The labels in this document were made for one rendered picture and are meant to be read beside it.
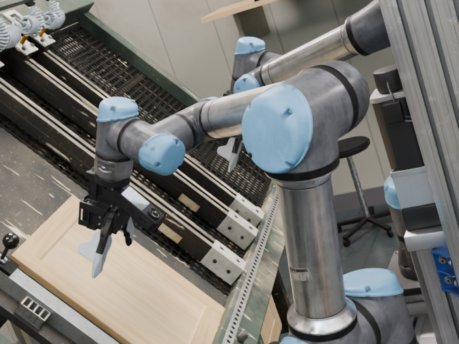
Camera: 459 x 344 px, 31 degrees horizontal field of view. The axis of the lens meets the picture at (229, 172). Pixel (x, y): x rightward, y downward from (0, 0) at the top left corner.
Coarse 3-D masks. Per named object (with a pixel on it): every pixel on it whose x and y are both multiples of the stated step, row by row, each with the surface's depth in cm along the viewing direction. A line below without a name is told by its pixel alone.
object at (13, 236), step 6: (6, 234) 186; (12, 234) 186; (6, 240) 185; (12, 240) 185; (18, 240) 186; (6, 246) 185; (12, 246) 185; (6, 252) 190; (0, 258) 194; (6, 258) 194
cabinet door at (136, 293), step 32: (64, 224) 229; (32, 256) 209; (64, 256) 218; (128, 256) 237; (64, 288) 206; (96, 288) 215; (128, 288) 225; (160, 288) 235; (192, 288) 245; (96, 320) 205; (128, 320) 213; (160, 320) 222; (192, 320) 232
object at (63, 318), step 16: (0, 272) 193; (16, 272) 196; (0, 288) 194; (16, 288) 194; (32, 288) 195; (48, 304) 194; (64, 304) 198; (48, 320) 195; (64, 320) 194; (80, 320) 197; (80, 336) 195; (96, 336) 196
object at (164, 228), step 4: (164, 224) 262; (160, 228) 263; (164, 228) 263; (168, 228) 262; (164, 232) 263; (168, 232) 263; (172, 232) 263; (168, 236) 263; (172, 236) 263; (176, 236) 263; (180, 236) 263; (176, 240) 263
